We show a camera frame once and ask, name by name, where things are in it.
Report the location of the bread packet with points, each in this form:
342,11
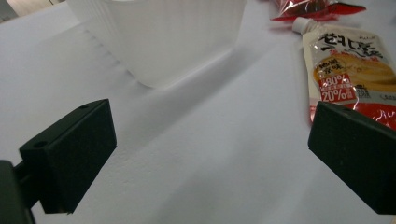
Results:
348,65

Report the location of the translucent white plastic basket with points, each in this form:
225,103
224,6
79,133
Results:
174,40

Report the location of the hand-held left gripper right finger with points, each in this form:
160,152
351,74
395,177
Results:
358,158

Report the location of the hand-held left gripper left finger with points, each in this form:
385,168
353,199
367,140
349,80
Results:
77,155

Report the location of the red snack packet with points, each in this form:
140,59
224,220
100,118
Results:
314,9

